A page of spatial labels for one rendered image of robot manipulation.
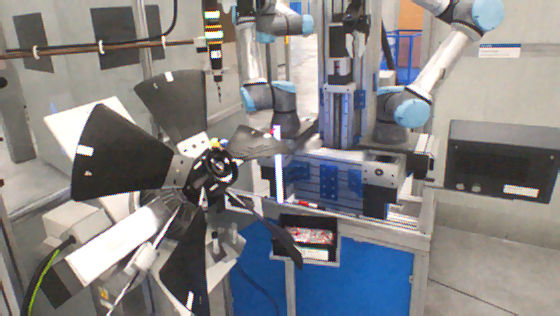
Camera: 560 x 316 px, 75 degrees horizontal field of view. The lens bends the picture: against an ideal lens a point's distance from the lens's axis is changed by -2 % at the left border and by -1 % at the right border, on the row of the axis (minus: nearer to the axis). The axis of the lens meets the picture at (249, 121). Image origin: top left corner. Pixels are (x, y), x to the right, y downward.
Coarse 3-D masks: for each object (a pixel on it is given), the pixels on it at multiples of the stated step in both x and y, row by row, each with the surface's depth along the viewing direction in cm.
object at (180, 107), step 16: (144, 80) 110; (160, 80) 111; (176, 80) 112; (192, 80) 113; (144, 96) 108; (160, 96) 109; (176, 96) 109; (192, 96) 110; (160, 112) 107; (176, 112) 107; (192, 112) 107; (176, 128) 105; (192, 128) 105; (176, 144) 105
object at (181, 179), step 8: (176, 160) 94; (184, 160) 95; (192, 160) 96; (176, 168) 94; (184, 168) 96; (168, 176) 94; (176, 176) 95; (184, 176) 97; (168, 184) 94; (176, 184) 96; (184, 184) 97
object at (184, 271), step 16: (192, 224) 83; (192, 240) 81; (176, 256) 75; (192, 256) 80; (160, 272) 70; (176, 272) 74; (192, 272) 79; (176, 288) 73; (192, 288) 78; (192, 304) 77; (208, 304) 85
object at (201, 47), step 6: (198, 42) 96; (204, 42) 97; (198, 48) 96; (204, 48) 97; (204, 54) 97; (204, 60) 98; (204, 66) 98; (210, 72) 98; (216, 72) 97; (222, 72) 97; (228, 72) 99
